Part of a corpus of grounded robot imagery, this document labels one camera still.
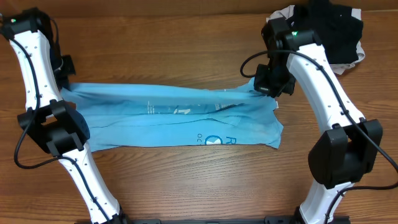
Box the light blue printed t-shirt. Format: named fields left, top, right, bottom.
left=62, top=81, right=284, bottom=151

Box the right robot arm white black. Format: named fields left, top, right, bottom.
left=254, top=17, right=382, bottom=223

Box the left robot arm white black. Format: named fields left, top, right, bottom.
left=1, top=7, right=130, bottom=223

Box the beige folded garment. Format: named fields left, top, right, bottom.
left=266, top=4, right=366, bottom=75

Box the black folded garment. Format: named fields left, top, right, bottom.
left=285, top=0, right=364, bottom=65

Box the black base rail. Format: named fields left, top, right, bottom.
left=74, top=215, right=352, bottom=224

